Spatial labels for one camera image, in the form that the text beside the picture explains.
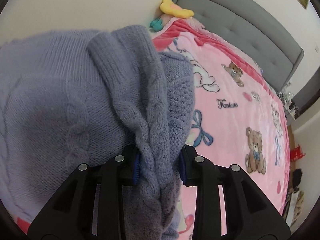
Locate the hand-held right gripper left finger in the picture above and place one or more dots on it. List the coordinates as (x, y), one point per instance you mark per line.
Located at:
(136, 170)

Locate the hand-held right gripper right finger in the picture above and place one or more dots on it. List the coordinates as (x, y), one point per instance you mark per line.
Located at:
(183, 167)

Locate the pink printed blanket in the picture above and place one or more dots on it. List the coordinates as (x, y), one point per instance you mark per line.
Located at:
(237, 130)

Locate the black bag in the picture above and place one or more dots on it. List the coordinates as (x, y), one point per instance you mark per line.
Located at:
(297, 178)

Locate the red box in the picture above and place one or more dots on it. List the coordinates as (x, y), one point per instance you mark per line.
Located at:
(297, 153)

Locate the white paper bag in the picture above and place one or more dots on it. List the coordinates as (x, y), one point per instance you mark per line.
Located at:
(295, 205)

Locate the cluttered nightstand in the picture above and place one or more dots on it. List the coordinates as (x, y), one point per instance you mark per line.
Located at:
(290, 100)

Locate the teal plush toy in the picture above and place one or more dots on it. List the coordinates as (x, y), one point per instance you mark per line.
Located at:
(156, 25)

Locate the grey tufted headboard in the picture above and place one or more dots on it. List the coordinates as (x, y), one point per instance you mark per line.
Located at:
(237, 25)

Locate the yellow plush toy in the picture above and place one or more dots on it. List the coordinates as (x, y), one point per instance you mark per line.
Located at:
(175, 9)

